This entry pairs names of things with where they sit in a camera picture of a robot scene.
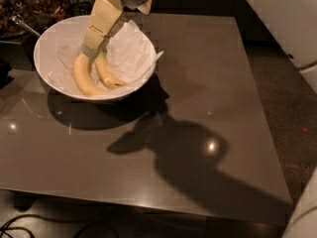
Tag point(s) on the white ceramic bowl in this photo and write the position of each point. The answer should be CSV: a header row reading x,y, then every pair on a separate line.
x,y
46,57

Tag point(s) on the yellow banana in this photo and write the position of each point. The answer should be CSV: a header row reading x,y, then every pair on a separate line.
x,y
82,78
106,74

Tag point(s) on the metal spoon handle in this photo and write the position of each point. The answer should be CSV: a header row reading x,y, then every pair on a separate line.
x,y
20,22

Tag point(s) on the glass bowl of snacks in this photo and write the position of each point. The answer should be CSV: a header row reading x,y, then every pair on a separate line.
x,y
28,10

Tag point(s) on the dark wire basket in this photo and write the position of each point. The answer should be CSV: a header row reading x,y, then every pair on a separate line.
x,y
80,8

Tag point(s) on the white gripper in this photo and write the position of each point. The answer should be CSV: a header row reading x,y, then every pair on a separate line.
x,y
104,17

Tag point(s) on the white paper liner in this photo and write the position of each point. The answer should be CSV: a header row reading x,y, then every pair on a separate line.
x,y
125,65

